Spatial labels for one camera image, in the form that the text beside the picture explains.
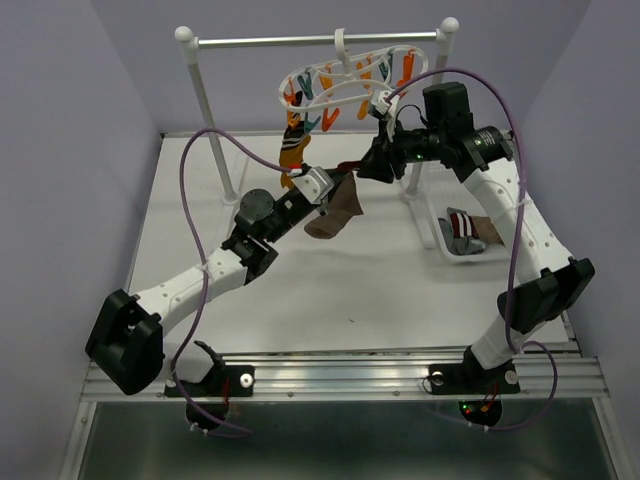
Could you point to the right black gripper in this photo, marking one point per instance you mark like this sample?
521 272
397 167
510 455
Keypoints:
374 164

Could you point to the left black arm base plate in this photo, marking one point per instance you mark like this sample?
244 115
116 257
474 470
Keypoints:
229 381

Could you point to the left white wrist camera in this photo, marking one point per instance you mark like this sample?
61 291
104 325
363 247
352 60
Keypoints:
312 185

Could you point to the maroon white striped sock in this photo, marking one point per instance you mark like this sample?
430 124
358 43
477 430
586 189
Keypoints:
343 205

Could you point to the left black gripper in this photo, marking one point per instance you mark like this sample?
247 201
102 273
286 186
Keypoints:
335 175

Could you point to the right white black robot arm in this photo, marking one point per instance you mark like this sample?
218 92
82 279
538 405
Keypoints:
544 278

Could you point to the white round clip hanger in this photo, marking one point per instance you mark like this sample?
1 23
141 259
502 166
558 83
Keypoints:
350 79

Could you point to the yellow orange clothes peg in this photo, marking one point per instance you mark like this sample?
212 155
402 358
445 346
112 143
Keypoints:
329 117

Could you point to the teal clothes peg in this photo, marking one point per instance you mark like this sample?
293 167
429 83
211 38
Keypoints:
311 123

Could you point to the white clothes drying rack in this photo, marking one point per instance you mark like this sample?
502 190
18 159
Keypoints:
436 44

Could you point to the beige sock in basket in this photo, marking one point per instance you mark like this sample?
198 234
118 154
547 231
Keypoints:
486 231

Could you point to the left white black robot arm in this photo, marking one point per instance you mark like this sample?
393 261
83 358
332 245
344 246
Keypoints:
127 339

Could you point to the mustard brown striped sock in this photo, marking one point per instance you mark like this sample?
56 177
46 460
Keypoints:
288 133

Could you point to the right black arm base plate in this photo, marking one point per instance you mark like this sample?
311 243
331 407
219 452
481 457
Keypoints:
466 380

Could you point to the aluminium rail frame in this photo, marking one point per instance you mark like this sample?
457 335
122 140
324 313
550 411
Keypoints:
380 376

